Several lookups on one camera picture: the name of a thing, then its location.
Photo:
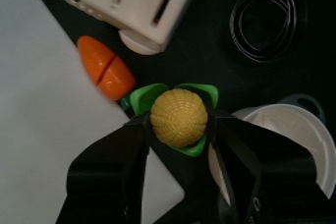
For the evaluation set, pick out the orange sliced toy carrot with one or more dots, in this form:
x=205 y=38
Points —
x=106 y=67

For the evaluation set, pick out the yellow toy corn cob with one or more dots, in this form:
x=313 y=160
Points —
x=178 y=116

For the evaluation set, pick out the yellow toy corn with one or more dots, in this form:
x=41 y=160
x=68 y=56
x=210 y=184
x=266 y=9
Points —
x=144 y=97

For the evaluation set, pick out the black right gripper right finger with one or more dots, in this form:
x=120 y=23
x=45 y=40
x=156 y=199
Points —
x=270 y=182

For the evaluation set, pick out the white cutting board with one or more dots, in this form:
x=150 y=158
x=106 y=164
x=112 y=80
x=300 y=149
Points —
x=48 y=120

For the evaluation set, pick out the white toy knife block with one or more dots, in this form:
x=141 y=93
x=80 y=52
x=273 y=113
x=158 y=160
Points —
x=130 y=2

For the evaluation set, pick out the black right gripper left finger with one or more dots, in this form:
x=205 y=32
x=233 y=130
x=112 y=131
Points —
x=104 y=175

